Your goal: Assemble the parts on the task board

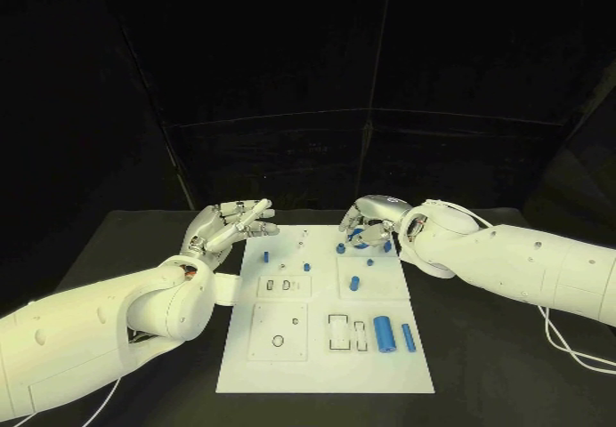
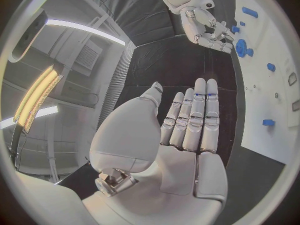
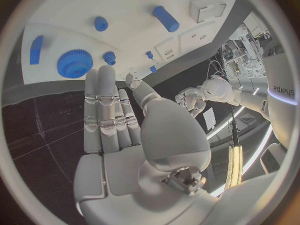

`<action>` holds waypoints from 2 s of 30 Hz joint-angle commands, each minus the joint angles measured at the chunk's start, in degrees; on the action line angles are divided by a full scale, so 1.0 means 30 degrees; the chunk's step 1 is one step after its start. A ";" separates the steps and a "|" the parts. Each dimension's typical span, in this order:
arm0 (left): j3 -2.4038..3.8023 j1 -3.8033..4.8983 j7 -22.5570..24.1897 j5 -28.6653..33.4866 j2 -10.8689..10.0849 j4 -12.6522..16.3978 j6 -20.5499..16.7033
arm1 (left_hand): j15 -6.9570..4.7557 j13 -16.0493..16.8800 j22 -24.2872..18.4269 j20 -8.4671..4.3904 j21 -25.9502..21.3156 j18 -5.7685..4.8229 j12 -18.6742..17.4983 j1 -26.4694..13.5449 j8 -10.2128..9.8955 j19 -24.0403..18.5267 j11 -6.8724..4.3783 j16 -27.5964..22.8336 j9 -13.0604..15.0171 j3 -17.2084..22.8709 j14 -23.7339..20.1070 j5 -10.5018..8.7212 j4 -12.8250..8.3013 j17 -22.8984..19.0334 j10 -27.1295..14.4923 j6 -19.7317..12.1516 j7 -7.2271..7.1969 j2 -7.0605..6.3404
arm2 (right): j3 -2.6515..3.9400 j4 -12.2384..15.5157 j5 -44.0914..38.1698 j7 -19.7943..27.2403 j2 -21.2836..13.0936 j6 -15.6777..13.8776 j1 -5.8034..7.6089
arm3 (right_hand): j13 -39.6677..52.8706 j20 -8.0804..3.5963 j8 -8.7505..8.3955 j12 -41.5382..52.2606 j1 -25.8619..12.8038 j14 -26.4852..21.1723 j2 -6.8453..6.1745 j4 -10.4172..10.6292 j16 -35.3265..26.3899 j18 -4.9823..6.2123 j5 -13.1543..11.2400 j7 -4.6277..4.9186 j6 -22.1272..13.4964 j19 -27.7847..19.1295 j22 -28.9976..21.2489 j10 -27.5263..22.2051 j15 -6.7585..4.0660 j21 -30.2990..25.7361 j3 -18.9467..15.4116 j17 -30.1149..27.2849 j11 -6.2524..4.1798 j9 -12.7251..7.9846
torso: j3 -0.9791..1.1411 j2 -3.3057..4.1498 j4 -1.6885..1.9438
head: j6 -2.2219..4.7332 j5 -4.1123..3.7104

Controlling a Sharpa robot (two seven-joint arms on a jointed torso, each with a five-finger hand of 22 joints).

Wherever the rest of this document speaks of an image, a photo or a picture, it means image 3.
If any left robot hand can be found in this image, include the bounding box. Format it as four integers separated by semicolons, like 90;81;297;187
174;86;207;118

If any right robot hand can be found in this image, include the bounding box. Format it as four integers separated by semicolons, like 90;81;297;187
73;65;220;225

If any white task board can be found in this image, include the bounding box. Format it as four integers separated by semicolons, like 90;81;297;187
20;0;240;86

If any long blue cylinder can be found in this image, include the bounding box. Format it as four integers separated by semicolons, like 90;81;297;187
151;5;181;33

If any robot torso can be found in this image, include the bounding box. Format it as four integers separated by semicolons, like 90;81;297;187
259;39;299;175

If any small blue gear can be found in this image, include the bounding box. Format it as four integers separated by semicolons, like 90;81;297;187
103;51;117;66

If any large blue gear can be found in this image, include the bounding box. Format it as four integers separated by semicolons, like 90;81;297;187
56;48;94;79

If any short blue cylinder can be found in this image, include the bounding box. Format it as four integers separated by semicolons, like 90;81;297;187
93;16;109;33

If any blue rectangular block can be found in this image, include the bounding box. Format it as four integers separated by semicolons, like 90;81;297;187
28;35;45;66

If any white cable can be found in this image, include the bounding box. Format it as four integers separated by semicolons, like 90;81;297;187
212;71;232;83
206;60;223;80

